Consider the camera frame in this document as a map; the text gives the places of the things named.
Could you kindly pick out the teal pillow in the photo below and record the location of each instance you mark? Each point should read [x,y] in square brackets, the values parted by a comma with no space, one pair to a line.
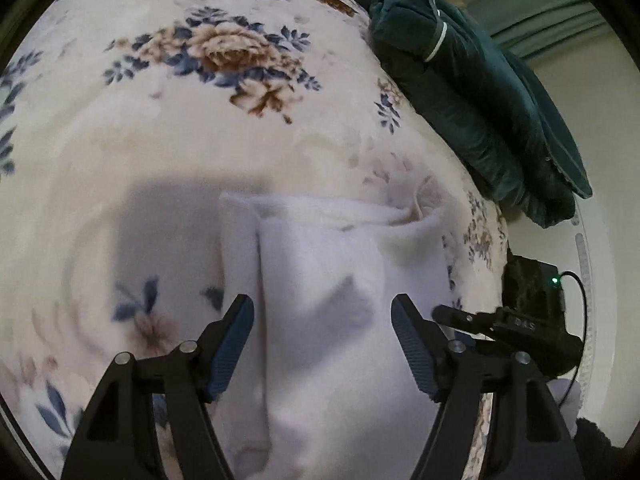
[525,110]

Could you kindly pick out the white headboard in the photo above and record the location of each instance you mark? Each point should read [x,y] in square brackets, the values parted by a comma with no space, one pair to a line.
[600,240]

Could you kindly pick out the folded teal quilt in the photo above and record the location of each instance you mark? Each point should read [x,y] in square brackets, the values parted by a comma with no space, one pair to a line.
[450,85]

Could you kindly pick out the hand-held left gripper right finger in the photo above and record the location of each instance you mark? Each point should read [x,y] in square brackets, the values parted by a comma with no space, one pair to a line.
[415,350]

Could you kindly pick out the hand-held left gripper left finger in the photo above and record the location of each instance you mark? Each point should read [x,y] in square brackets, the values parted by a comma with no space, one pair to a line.
[232,345]

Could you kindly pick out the white sweater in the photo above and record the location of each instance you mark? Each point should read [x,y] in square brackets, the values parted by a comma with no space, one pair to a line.
[320,270]

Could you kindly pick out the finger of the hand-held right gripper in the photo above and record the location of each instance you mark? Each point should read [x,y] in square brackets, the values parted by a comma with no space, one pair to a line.
[465,319]
[485,348]

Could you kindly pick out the floral blanket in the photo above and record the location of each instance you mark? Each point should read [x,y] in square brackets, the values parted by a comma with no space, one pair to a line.
[150,135]

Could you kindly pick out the wide teal curtain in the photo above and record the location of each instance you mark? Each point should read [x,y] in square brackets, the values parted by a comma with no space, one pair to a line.
[525,5]

